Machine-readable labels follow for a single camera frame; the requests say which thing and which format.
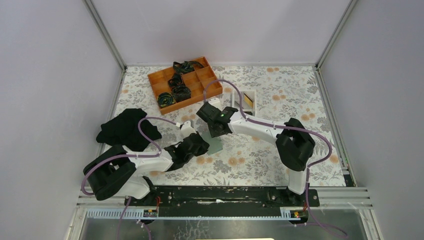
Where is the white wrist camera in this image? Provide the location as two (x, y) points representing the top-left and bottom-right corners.
(208, 97), (223, 110)
(176, 120), (197, 138)

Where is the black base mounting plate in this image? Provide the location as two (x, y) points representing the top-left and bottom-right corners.
(124, 185), (320, 218)

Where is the dark patterned rolled tie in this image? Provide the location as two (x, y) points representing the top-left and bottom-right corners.
(172, 85), (192, 103)

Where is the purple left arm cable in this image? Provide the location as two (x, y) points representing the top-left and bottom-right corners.
(80, 116), (183, 196)

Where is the dark rolled tie middle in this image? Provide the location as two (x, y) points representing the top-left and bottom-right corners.
(167, 73), (185, 90)

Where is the stack of white cards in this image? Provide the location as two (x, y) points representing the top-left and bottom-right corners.
(243, 92), (254, 109)

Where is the black cloth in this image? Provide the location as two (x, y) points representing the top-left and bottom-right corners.
(95, 108), (150, 152)

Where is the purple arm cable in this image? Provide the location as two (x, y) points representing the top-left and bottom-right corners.
(80, 116), (183, 196)
(203, 79), (333, 170)

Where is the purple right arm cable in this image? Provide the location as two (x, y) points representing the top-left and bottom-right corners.
(203, 79), (333, 170)

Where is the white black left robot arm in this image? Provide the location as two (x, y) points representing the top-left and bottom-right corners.
(81, 132), (210, 206)

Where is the blue yellow rolled tie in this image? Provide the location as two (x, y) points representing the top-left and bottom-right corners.
(157, 92), (176, 109)

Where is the white plastic card box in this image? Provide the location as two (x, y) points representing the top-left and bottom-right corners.
(230, 89), (257, 116)

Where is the green leather card holder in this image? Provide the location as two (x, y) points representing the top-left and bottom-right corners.
(201, 132), (223, 156)

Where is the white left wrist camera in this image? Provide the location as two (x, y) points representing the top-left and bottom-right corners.
(176, 120), (197, 138)

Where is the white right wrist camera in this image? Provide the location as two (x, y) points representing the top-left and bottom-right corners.
(208, 97), (223, 110)

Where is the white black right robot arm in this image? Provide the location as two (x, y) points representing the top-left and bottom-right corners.
(196, 102), (316, 206)

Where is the orange wooden compartment tray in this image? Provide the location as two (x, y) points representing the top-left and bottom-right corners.
(147, 56), (223, 115)

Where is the aluminium frame rail front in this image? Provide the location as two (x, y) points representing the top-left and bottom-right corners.
(77, 185), (373, 221)

